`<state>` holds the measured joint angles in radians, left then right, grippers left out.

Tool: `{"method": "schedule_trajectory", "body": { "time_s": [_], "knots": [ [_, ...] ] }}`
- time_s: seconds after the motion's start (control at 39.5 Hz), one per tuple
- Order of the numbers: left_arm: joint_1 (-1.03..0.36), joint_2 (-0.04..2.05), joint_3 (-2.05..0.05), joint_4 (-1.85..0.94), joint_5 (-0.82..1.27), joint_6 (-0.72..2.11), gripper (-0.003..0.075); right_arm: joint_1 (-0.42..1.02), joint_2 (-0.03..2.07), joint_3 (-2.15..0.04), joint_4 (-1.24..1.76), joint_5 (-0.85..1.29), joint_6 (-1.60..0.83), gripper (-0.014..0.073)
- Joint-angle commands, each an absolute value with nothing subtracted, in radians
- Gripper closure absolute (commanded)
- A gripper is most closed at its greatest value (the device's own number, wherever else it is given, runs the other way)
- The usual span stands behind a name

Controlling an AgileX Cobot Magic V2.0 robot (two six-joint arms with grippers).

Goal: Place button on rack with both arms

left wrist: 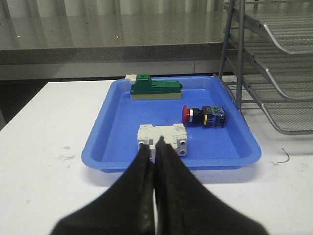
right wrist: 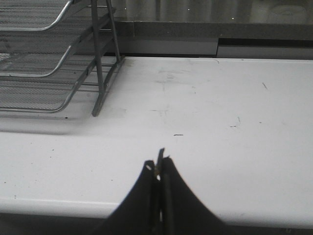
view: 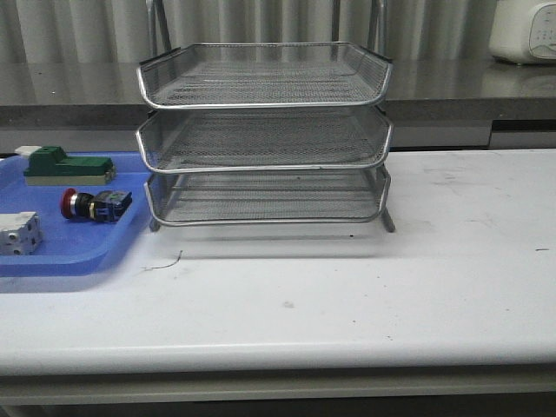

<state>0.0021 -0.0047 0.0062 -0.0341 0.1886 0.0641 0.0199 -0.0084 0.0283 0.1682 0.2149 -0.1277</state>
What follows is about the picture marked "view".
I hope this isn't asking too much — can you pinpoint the green terminal block component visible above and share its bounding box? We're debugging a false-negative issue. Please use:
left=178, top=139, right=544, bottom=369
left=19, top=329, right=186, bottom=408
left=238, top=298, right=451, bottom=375
left=15, top=145, right=116, bottom=186

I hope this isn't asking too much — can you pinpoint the silver mesh tray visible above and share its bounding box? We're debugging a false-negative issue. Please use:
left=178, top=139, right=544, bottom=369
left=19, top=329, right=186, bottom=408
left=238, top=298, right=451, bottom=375
left=136, top=106, right=393, bottom=174
left=136, top=42, right=393, bottom=110
left=144, top=166, right=395, bottom=232

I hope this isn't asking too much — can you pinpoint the white appliance on counter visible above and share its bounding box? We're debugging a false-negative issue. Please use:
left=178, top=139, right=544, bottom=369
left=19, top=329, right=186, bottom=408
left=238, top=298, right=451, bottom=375
left=488, top=0, right=555, bottom=64

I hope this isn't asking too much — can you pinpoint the silver rack frame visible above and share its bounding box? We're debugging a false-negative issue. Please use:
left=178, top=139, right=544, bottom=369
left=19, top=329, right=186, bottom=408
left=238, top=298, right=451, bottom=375
left=147, top=1, right=385, bottom=230

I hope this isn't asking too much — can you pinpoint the grey back counter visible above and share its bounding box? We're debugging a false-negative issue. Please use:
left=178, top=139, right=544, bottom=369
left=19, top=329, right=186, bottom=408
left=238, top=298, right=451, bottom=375
left=1, top=59, right=555, bottom=154

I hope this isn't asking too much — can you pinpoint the white grey connector block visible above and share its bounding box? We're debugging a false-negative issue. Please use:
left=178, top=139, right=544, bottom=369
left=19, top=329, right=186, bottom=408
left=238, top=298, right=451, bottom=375
left=1, top=211, right=43, bottom=255

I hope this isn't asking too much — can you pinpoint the red emergency stop button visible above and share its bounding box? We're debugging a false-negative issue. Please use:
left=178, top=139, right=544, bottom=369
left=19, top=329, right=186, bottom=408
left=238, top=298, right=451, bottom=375
left=60, top=188, right=133, bottom=223

